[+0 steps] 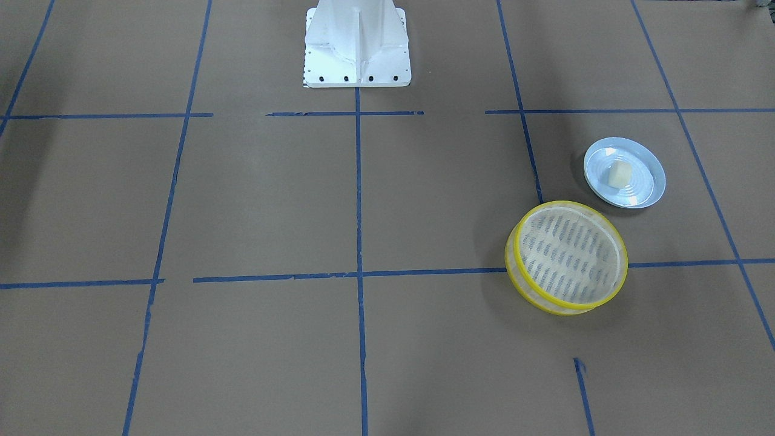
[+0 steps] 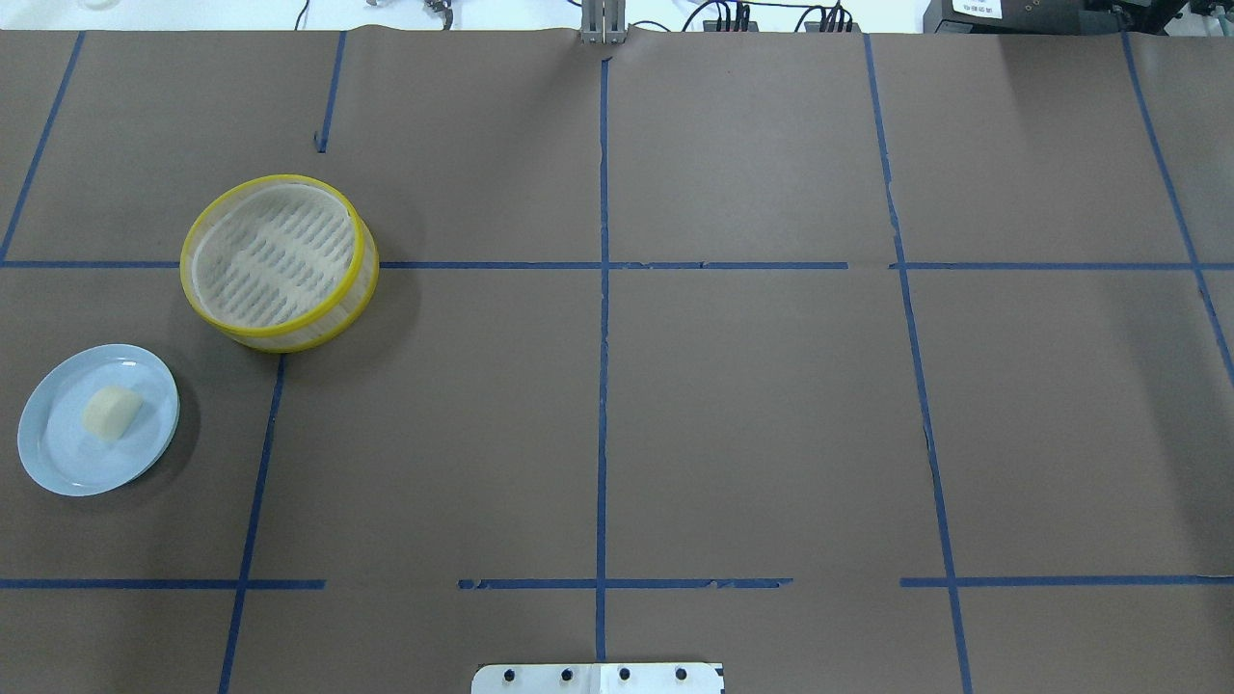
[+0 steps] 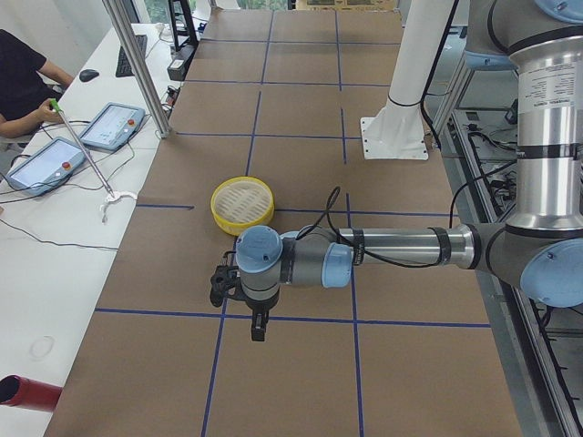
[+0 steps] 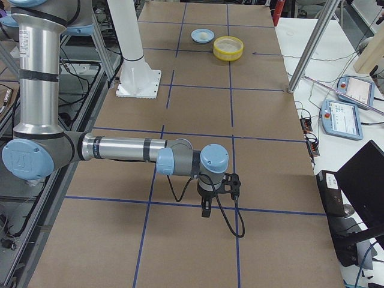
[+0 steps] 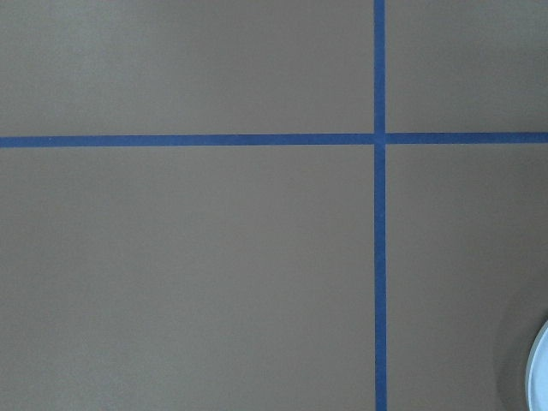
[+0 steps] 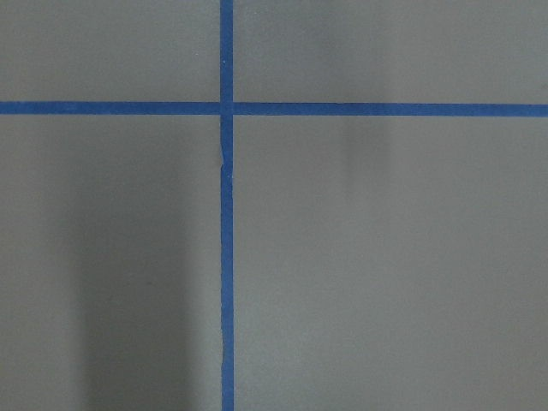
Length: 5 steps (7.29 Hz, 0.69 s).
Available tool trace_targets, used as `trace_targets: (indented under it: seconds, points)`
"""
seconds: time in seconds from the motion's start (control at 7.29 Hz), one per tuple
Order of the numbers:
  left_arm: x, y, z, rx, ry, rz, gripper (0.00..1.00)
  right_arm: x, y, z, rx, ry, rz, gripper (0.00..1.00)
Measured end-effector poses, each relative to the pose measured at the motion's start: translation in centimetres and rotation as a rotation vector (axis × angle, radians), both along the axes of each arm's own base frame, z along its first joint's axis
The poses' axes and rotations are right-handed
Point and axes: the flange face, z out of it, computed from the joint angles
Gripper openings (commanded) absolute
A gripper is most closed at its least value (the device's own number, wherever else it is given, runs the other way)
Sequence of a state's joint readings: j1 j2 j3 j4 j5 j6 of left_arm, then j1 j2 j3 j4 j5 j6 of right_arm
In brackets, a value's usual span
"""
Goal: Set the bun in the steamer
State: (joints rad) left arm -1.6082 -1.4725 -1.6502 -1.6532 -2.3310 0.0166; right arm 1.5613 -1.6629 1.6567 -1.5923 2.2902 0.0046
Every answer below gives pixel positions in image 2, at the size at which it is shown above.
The white steamed bun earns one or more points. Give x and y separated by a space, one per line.
110 411

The yellow rimmed bamboo steamer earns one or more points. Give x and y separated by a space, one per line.
281 264

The black device with label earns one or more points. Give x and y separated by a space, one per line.
1050 18

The light blue plate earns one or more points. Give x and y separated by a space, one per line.
56 450

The grey metal post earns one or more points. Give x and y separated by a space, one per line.
603 22

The metal bracket with bolts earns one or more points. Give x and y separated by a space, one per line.
633 677

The black cable plugs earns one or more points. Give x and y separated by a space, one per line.
785 17

